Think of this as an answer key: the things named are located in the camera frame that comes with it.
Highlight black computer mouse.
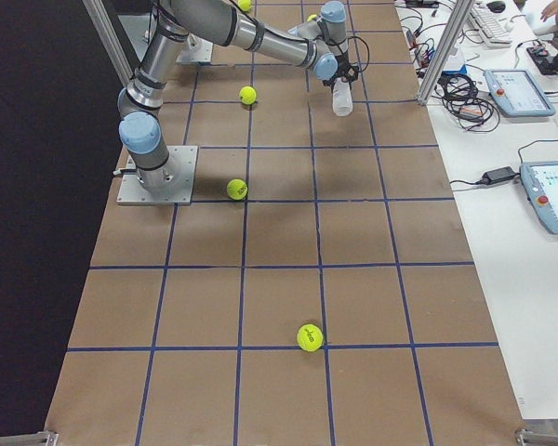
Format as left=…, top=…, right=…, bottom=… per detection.
left=486, top=0, right=506, bottom=14

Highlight near teach pendant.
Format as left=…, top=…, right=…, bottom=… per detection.
left=520, top=161, right=558, bottom=235

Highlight tennis ball near base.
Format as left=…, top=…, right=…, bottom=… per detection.
left=226, top=178, right=248, bottom=201

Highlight tangled black cables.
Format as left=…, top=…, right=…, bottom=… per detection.
left=439, top=73, right=499, bottom=131

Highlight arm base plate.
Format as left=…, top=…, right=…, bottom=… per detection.
left=115, top=145, right=198, bottom=205
left=176, top=34, right=214, bottom=65

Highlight black power adapter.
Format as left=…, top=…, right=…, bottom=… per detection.
left=480, top=166, right=517, bottom=186

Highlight teach pendant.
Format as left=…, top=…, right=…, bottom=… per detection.
left=520, top=161, right=558, bottom=235
left=484, top=70, right=556, bottom=118

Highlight aluminium frame post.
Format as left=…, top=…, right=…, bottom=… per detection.
left=417, top=0, right=473, bottom=106

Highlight white tennis ball can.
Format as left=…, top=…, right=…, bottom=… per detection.
left=332, top=77, right=353, bottom=117

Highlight brown paper mat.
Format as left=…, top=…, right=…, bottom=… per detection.
left=46, top=1, right=521, bottom=445

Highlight far tennis ball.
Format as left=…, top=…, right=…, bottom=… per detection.
left=239, top=85, right=258, bottom=106

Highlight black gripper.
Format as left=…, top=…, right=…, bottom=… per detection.
left=323, top=58, right=359, bottom=88

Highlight tennis ball at top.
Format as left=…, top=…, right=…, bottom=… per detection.
left=237, top=0, right=251, bottom=13

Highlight white keyboard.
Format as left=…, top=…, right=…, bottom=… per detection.
left=467, top=4, right=512, bottom=48

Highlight far teach pendant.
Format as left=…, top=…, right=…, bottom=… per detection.
left=484, top=70, right=556, bottom=118

